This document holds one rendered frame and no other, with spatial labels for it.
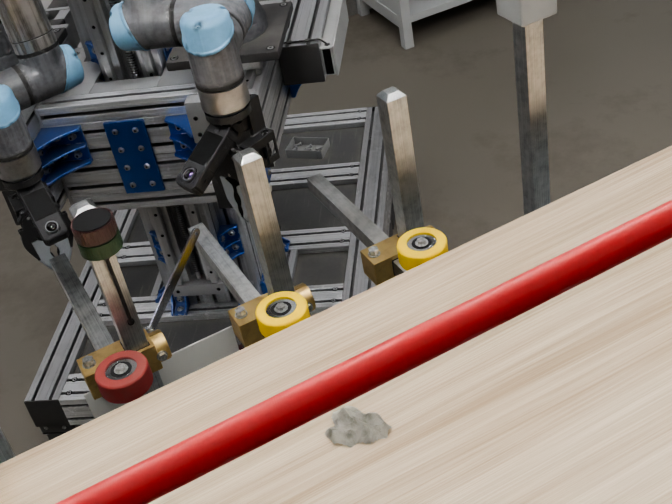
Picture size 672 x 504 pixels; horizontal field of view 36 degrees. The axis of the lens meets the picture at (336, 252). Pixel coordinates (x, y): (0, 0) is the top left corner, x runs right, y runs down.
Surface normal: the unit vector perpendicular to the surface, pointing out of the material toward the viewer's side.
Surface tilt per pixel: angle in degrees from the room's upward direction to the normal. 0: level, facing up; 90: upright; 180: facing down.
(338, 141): 0
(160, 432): 0
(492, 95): 0
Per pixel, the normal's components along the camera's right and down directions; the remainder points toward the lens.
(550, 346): -0.16, -0.78
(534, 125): 0.46, 0.48
